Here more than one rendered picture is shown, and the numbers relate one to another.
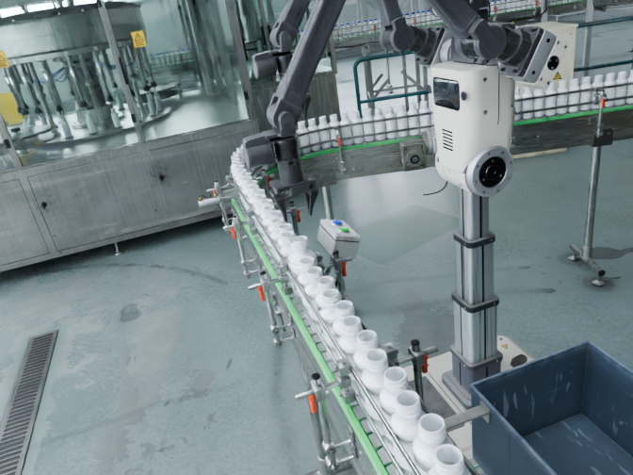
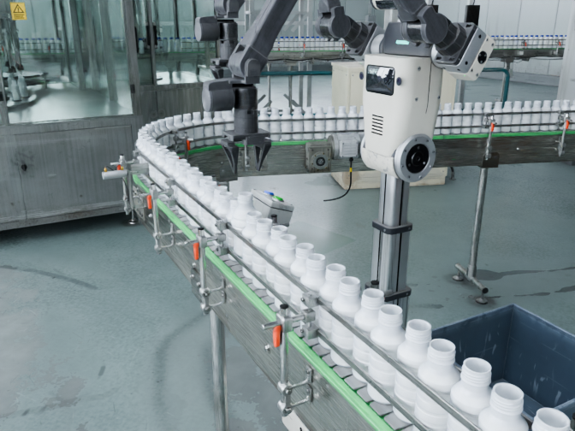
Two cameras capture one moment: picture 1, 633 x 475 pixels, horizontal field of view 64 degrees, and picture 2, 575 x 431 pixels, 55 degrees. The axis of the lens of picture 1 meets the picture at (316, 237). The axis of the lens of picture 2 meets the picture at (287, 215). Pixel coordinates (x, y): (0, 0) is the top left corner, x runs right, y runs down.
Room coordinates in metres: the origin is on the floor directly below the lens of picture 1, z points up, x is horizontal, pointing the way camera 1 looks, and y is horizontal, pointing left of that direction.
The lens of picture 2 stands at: (-0.13, 0.25, 1.61)
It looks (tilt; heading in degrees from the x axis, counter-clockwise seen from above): 20 degrees down; 346
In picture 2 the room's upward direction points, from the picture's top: straight up
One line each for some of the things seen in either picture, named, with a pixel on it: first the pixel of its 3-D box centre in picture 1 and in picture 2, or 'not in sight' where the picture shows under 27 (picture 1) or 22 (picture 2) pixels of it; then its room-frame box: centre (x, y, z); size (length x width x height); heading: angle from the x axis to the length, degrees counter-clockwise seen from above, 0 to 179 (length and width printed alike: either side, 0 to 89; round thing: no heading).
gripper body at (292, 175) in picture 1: (290, 172); (246, 123); (1.17, 0.04, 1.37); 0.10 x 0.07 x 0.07; 104
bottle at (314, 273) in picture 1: (318, 299); (264, 253); (1.05, 0.02, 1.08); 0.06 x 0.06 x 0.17
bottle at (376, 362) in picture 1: (380, 391); (347, 321); (0.71, -0.07, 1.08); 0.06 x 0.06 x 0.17
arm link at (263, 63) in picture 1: (271, 55); (216, 20); (1.61, 0.04, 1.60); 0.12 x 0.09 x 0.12; 105
